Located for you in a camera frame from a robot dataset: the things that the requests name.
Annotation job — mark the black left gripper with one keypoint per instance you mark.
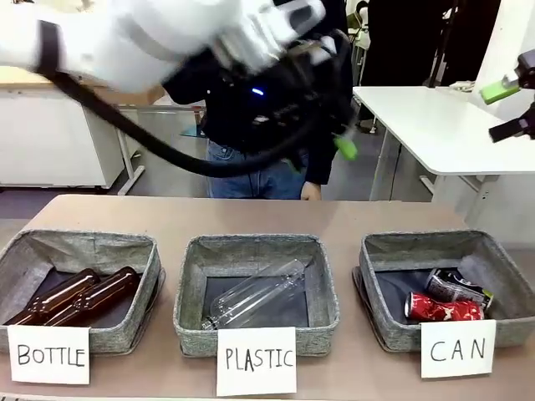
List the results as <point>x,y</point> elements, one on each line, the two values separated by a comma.
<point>307,115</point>

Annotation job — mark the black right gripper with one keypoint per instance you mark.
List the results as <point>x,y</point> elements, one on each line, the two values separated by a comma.
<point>528,69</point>

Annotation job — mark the clear plastic bottle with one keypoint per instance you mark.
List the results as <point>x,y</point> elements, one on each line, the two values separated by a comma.
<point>255,292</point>

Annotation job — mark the black soda can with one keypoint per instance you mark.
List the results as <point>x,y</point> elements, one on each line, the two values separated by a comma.
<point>455,286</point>

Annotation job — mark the red soda can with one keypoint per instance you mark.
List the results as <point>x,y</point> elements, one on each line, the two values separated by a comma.
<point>443,309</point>

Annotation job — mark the brown glass bottle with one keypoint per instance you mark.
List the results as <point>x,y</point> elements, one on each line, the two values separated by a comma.
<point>106,288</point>
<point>54,294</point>

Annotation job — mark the person's left forearm dark sleeve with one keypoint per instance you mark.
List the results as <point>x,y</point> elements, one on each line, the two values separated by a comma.
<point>319,163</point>

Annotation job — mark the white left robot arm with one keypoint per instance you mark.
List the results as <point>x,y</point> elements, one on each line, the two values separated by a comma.
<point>125,42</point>

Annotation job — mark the grey basket labelled plastic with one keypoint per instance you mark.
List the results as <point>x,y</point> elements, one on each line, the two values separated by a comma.
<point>251,250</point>

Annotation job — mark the grey basket labelled can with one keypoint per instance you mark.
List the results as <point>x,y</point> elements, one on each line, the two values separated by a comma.
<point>418,250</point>

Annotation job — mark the white paper sign CAN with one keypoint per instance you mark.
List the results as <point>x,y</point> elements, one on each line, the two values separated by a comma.
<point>457,348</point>

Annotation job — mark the grey basket labelled bottle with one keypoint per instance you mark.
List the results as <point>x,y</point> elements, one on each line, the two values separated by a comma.
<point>83,246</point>

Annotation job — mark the person's left hand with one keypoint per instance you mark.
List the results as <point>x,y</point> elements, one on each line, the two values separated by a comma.
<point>311,191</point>

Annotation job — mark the small white desk item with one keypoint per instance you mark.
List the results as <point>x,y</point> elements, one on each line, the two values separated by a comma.
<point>462,86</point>

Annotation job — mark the white table with legs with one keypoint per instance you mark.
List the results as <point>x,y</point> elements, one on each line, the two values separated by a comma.
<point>439,125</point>

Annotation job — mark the person's blue jeans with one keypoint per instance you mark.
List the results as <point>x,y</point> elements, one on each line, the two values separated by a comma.
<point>251,184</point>

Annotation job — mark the black curtain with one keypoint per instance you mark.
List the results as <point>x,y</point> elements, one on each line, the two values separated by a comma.
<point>401,42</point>

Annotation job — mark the brown cardboard box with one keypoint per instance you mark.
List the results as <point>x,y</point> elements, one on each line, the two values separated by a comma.
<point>142,96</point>

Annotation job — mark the white paper sign PLASTIC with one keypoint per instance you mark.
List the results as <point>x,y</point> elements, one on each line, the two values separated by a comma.
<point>255,359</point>

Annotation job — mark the white desk with cabinet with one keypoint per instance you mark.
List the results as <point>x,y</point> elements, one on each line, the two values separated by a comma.
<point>54,138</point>

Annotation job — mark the white paper sign BOTTLE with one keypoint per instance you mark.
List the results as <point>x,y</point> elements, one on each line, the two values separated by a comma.
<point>48,355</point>

